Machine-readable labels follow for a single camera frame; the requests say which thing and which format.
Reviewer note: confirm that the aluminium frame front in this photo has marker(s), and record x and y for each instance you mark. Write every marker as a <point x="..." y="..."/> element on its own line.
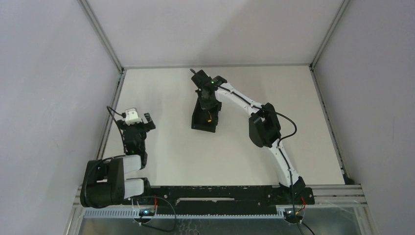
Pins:
<point x="338" y="210"/>

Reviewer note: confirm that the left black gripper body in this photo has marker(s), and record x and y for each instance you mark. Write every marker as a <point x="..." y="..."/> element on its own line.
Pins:
<point x="139" y="126"/>

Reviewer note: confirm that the black plastic bin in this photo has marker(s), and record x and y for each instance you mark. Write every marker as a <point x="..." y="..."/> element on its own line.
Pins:
<point x="199" y="121"/>

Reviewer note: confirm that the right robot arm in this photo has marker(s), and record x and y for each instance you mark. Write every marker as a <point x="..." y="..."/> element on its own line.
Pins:
<point x="264" y="128"/>

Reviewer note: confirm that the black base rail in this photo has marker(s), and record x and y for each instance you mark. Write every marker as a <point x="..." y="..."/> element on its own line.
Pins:
<point x="220" y="200"/>

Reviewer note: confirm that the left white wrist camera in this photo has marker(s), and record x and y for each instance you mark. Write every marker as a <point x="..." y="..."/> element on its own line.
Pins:
<point x="131" y="116"/>

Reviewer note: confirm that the yellow black screwdriver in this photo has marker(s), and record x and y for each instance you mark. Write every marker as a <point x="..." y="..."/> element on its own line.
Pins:
<point x="209" y="117"/>

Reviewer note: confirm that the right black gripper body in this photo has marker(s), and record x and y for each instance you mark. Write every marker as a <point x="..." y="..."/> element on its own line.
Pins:
<point x="206" y="103"/>

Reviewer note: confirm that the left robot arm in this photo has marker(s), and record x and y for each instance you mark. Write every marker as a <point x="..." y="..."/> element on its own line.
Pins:
<point x="105" y="182"/>

